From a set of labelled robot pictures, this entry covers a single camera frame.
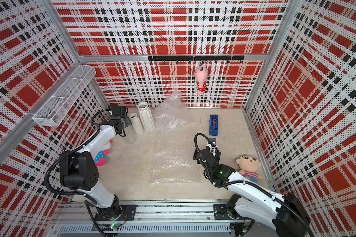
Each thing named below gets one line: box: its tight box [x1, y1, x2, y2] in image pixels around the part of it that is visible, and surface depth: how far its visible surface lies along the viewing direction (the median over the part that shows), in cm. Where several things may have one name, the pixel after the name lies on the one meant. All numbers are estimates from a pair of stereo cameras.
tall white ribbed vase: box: [136, 101, 155, 132], surface depth 97 cm
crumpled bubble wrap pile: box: [156, 89, 187, 117], surface depth 120 cm
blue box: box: [209, 114, 219, 137], surface depth 107 cm
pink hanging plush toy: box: [194, 61, 209, 96], surface depth 95 cm
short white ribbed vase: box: [129, 112, 144, 135], surface depth 97 cm
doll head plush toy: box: [235, 155, 264, 184], surface depth 85 cm
